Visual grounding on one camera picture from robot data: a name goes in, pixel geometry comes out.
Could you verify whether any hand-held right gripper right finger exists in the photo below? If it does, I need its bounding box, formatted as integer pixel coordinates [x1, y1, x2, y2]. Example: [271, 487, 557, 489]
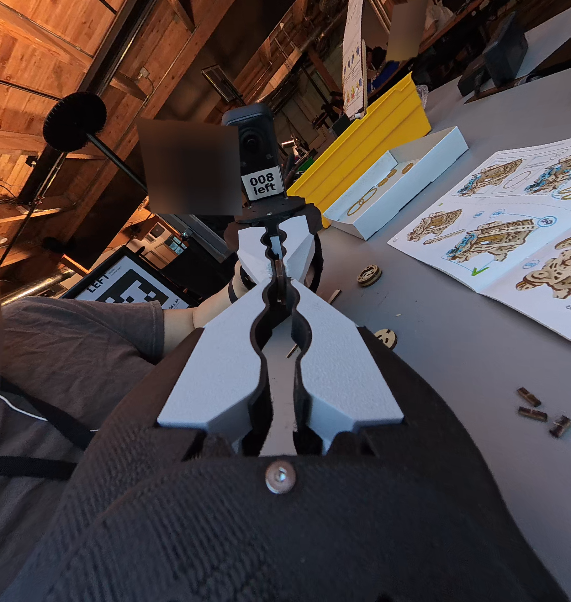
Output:
[289, 277, 404, 454]

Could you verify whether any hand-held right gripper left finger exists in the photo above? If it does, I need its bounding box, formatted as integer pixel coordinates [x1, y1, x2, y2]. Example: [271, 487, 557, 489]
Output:
[156, 277, 281, 454]

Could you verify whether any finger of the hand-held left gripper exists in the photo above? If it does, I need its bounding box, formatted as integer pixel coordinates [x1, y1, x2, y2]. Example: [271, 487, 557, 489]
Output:
[272, 216, 317, 284]
[236, 227, 278, 285]

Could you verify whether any small wooden wheel disc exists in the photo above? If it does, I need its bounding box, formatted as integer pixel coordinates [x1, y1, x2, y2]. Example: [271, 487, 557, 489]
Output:
[273, 259, 289, 302]

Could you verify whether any person's left forearm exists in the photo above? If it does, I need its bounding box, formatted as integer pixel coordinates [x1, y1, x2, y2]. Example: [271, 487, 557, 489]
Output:
[162, 289, 236, 346]

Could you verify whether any grey desk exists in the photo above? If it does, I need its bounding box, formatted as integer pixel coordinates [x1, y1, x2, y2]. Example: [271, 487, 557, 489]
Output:
[267, 0, 571, 602]

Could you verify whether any person's left hand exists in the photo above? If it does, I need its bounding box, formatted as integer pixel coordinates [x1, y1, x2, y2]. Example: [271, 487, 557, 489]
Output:
[233, 260, 260, 294]

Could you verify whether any hanging black screen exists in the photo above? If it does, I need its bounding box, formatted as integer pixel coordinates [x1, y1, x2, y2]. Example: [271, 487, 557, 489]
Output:
[202, 65, 245, 103]

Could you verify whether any yellow plastic bin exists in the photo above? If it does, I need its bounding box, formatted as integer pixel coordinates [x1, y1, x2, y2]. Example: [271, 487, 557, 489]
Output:
[285, 71, 432, 216]

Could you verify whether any framed marker sign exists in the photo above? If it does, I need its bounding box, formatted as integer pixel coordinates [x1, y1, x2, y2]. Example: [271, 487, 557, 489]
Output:
[62, 245, 201, 311]

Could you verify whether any standing instruction sheet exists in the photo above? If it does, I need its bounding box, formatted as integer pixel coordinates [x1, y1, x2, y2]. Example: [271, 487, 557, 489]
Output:
[342, 0, 369, 119]

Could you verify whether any person's t-shirt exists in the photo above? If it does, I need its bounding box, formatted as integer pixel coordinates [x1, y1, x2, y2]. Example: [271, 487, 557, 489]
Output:
[0, 296, 166, 602]

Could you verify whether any white cardboard box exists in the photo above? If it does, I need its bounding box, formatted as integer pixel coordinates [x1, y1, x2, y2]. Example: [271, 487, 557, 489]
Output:
[323, 126, 469, 240]

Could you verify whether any instruction booklet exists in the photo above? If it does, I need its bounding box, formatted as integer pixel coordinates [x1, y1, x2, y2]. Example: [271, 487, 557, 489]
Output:
[388, 134, 571, 351]

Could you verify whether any black round-head stand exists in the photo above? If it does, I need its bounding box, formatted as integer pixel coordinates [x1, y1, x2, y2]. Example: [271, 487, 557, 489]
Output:
[43, 92, 150, 193]

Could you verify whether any black cardboard box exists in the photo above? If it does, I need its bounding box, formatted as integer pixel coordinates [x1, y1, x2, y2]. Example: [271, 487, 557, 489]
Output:
[457, 12, 529, 98]

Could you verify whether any thin wooden ring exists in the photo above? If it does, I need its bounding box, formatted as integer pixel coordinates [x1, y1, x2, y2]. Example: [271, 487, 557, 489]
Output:
[346, 187, 378, 217]

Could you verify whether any black harness strap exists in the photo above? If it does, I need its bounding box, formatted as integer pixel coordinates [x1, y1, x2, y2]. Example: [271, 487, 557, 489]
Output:
[0, 376, 95, 481]

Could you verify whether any white cable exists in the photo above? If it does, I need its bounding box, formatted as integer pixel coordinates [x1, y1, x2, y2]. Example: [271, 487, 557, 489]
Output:
[0, 395, 48, 421]

